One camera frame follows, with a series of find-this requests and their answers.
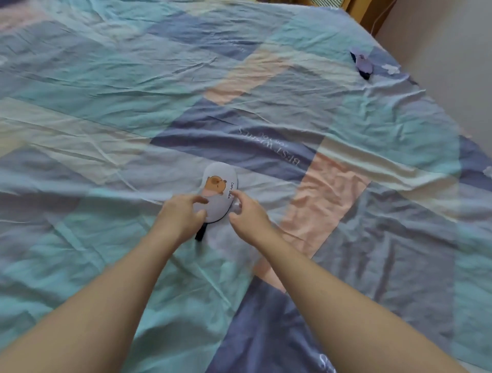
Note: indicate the person's left hand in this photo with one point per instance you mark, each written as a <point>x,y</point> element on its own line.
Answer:
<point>175,223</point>

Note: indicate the person's right hand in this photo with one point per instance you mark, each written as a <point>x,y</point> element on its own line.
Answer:
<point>250,223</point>

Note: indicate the grey-blue eye mask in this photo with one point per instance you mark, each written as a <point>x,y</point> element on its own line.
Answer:
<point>219,180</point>

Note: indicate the purple eye mask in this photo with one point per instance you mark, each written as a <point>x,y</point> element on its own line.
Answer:
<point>362,63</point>

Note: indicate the person's right forearm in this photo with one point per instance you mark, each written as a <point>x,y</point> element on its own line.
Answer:
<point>338,307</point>

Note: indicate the person's left forearm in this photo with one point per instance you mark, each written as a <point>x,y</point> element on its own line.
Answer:
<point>96,307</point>

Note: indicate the patchwork bed sheet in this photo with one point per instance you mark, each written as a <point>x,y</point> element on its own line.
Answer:
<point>346,173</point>

